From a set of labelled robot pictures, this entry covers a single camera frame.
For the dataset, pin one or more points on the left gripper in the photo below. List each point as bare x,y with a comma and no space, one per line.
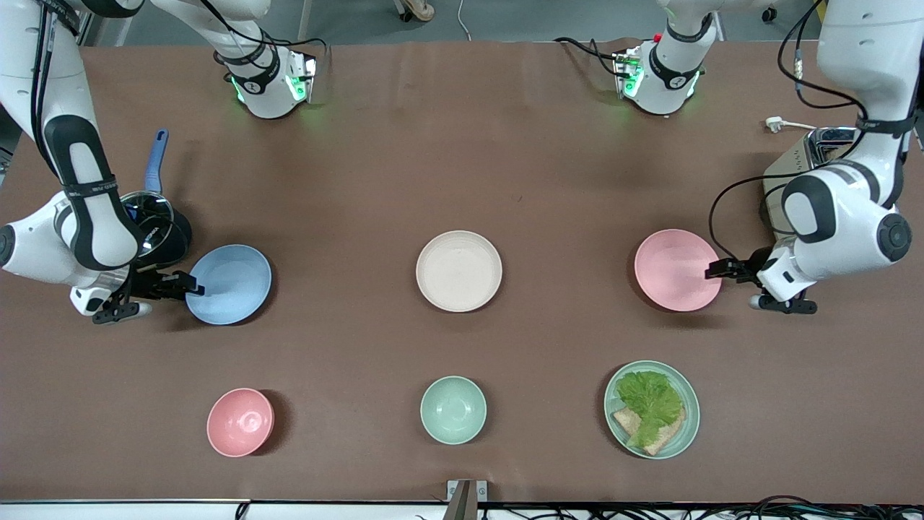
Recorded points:
753,265

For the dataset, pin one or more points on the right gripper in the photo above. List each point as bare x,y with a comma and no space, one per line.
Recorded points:
146,284

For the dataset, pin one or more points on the blue plate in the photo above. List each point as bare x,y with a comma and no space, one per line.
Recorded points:
231,285

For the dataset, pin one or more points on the pink plate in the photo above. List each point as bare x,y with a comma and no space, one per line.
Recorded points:
675,269

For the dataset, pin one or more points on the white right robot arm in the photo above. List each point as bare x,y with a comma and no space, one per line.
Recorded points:
25,79

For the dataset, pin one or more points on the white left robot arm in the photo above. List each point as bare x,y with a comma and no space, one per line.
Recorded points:
852,217

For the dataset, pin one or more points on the glass pan lid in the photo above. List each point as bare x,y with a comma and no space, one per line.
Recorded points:
153,217

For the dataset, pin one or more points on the silver toaster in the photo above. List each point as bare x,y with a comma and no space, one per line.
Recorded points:
816,152

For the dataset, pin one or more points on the white power plug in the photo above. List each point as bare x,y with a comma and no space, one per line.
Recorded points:
775,124

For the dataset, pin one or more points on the small pink bowl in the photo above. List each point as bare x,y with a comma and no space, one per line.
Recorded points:
240,423

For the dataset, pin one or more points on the green lettuce leaf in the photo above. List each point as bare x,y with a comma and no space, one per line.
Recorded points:
650,401

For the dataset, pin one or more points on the green plate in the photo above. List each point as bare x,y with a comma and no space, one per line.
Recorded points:
686,433

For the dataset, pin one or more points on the toast bread slice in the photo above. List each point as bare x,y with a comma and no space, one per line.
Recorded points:
665,438

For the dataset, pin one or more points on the beige plate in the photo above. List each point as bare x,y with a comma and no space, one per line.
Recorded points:
459,271

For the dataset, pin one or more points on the small green bowl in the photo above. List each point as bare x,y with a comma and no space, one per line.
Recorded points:
452,410

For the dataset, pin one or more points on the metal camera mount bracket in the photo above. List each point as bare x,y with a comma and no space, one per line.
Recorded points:
466,498

